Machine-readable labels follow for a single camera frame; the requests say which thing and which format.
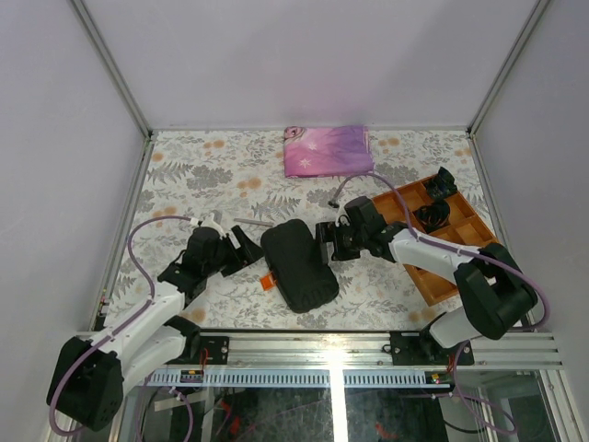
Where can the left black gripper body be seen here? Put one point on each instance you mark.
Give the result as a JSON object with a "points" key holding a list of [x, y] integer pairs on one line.
{"points": [[213, 267]]}

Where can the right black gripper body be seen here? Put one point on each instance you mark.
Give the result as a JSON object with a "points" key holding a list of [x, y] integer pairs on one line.
{"points": [[349, 242]]}

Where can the black plastic tool case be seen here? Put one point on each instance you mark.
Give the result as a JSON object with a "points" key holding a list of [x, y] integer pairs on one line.
{"points": [[295, 262]]}

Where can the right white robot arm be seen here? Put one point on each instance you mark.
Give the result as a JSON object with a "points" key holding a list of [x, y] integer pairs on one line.
{"points": [[494, 293]]}

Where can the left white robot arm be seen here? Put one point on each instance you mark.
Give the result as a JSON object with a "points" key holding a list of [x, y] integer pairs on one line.
{"points": [[93, 376]]}

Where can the black tape roll middle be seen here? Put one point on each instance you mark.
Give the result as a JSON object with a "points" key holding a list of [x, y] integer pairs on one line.
{"points": [[433, 216]]}

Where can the black tape roll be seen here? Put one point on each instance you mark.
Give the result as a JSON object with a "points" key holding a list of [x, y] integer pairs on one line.
{"points": [[433, 216], [441, 185]]}

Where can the folded purple cloth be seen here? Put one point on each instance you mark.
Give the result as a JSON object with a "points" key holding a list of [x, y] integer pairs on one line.
{"points": [[310, 152]]}

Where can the black tape roll far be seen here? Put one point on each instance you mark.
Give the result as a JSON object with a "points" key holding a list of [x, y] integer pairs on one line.
{"points": [[441, 185]]}

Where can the wooden compartment tray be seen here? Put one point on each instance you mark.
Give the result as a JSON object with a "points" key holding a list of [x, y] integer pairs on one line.
{"points": [[465, 227]]}

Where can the aluminium front rail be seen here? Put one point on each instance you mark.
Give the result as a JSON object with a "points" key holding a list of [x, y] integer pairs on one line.
{"points": [[394, 357]]}

